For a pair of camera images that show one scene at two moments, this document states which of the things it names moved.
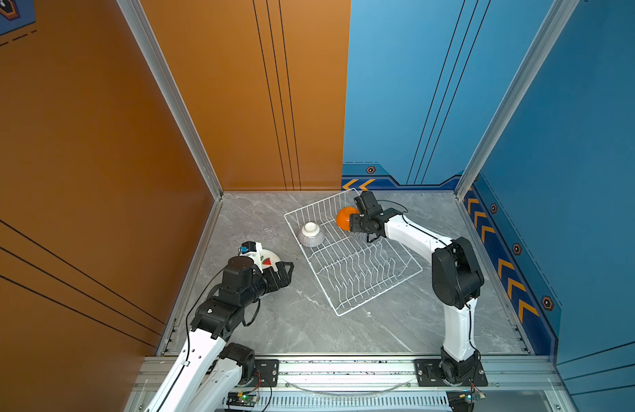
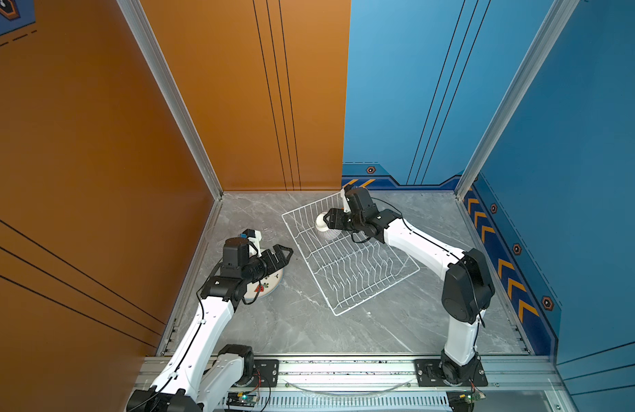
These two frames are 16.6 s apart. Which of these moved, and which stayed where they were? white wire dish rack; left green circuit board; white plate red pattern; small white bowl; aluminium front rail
Moved: white plate red pattern; small white bowl
Stayed: aluminium front rail; white wire dish rack; left green circuit board
